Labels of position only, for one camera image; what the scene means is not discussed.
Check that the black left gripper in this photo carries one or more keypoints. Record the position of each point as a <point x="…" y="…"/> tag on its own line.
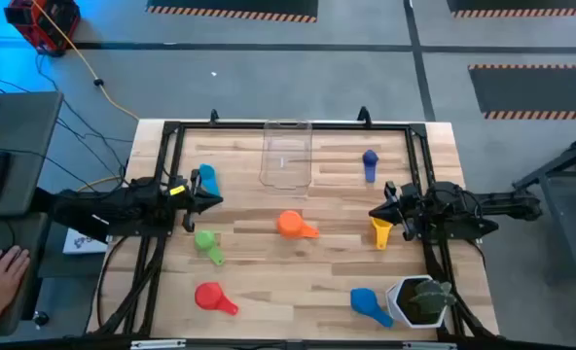
<point x="190" y="201"/>

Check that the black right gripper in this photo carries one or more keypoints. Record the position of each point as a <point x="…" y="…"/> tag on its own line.
<point x="409" y="209"/>

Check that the yellow measuring cup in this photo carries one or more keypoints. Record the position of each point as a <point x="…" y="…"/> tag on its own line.
<point x="381" y="235"/>

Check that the teal measuring cup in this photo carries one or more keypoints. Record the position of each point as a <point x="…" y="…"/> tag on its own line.
<point x="210" y="177"/>

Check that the green measuring cup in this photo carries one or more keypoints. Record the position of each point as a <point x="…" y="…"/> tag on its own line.
<point x="204" y="239"/>

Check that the small navy measuring cup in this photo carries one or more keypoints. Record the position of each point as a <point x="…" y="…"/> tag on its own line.
<point x="370" y="160"/>

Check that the orange measuring cup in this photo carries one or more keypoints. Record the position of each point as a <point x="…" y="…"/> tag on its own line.
<point x="290" y="223"/>

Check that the blue measuring cup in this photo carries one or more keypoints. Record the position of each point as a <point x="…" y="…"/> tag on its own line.
<point x="364" y="300"/>

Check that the red measuring cup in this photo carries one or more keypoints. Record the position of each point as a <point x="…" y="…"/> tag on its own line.
<point x="209" y="295"/>

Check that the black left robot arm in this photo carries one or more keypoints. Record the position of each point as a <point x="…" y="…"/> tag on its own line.
<point x="122" y="209"/>

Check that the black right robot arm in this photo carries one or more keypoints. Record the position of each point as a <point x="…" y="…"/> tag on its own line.
<point x="487" y="206"/>

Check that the clear plastic basket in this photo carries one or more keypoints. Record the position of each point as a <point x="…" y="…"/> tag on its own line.
<point x="285" y="160"/>

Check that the green cactus plant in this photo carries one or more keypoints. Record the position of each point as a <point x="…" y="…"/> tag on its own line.
<point x="431" y="296"/>

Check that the white hexagonal planter pot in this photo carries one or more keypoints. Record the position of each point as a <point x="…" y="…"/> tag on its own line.
<point x="394" y="308"/>

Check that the white printed box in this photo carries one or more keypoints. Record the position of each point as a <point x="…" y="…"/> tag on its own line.
<point x="81" y="243"/>

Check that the dark grey metal stand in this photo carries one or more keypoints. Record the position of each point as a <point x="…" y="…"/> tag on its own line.
<point x="565" y="204"/>

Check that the black hazard-striped floor mat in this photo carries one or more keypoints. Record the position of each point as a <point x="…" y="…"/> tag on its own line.
<point x="229" y="7"/>
<point x="536" y="90"/>
<point x="526" y="5"/>

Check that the black caster wheel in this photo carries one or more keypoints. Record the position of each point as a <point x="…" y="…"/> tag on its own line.
<point x="41" y="319"/>

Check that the person's hand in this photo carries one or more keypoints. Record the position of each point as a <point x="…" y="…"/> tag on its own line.
<point x="1" y="277"/>

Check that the red and black tool case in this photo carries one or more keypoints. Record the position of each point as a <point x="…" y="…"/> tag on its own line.
<point x="49" y="22"/>

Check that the black aluminium rig frame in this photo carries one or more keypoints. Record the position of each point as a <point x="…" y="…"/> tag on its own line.
<point x="220" y="126"/>

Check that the silver frame bracket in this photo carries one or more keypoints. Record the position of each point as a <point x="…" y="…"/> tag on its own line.
<point x="429" y="345"/>
<point x="159" y="344"/>

